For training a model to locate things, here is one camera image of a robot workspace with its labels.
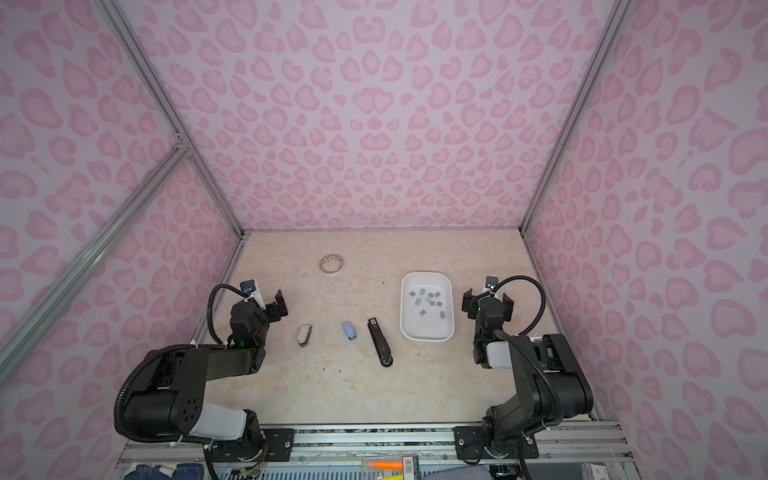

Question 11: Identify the light blue mini stapler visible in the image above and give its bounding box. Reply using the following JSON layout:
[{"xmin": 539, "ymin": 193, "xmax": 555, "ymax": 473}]
[{"xmin": 342, "ymin": 321, "xmax": 357, "ymax": 341}]

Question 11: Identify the black stapler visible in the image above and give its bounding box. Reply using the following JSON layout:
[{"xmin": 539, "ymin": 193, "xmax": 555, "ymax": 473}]
[{"xmin": 367, "ymin": 318, "xmax": 394, "ymax": 368}]

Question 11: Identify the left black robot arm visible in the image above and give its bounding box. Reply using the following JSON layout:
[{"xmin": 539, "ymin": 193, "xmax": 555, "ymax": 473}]
[{"xmin": 113, "ymin": 282, "xmax": 288, "ymax": 462}]

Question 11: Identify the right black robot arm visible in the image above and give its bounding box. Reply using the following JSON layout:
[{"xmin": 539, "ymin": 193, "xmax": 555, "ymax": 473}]
[{"xmin": 453, "ymin": 291, "xmax": 594, "ymax": 465}]

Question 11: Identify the white mini stapler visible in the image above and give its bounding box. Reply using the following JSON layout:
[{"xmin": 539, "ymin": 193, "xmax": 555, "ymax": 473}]
[{"xmin": 297, "ymin": 324, "xmax": 313, "ymax": 347}]

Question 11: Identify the white plastic tray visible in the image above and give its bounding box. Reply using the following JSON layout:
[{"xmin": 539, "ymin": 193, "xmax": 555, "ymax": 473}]
[{"xmin": 400, "ymin": 271, "xmax": 456, "ymax": 345}]

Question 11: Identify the white tape roll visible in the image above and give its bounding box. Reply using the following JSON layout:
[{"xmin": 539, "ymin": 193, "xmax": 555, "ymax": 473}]
[{"xmin": 319, "ymin": 254, "xmax": 345, "ymax": 278}]

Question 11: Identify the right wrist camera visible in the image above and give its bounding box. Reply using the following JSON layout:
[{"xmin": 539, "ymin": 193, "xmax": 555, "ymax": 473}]
[{"xmin": 483, "ymin": 276, "xmax": 500, "ymax": 296}]

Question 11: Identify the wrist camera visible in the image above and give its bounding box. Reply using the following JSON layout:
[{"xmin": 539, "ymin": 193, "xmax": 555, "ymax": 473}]
[
  {"xmin": 240, "ymin": 279, "xmax": 266, "ymax": 310},
  {"xmin": 483, "ymin": 276, "xmax": 500, "ymax": 296}
]

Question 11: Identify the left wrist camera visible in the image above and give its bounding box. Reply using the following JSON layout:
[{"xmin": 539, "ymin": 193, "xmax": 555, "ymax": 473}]
[{"xmin": 240, "ymin": 279, "xmax": 266, "ymax": 310}]

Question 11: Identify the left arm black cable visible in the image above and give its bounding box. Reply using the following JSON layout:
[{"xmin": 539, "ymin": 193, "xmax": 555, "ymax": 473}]
[{"xmin": 206, "ymin": 283, "xmax": 247, "ymax": 346}]

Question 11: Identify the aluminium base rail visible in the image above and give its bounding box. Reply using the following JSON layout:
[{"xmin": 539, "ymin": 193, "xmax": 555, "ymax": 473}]
[{"xmin": 109, "ymin": 421, "xmax": 639, "ymax": 479}]

